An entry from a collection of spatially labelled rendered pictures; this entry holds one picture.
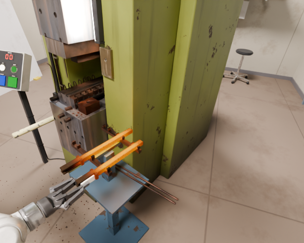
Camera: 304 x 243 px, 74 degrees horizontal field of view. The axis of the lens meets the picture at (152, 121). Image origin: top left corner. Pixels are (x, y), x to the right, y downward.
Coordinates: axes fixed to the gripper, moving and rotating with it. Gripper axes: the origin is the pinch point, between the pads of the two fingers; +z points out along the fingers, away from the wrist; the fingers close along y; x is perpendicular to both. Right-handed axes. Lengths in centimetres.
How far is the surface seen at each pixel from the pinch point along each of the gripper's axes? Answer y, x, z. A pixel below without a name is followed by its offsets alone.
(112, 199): 1.8, -26.0, 12.0
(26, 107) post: -122, -23, 18
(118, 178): -6.7, -26.1, 23.7
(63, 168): -11.7, 1.5, -3.7
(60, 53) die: -64, 35, 31
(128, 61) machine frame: -22, 38, 47
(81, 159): -10.4, 1.7, 4.6
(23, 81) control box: -105, 7, 18
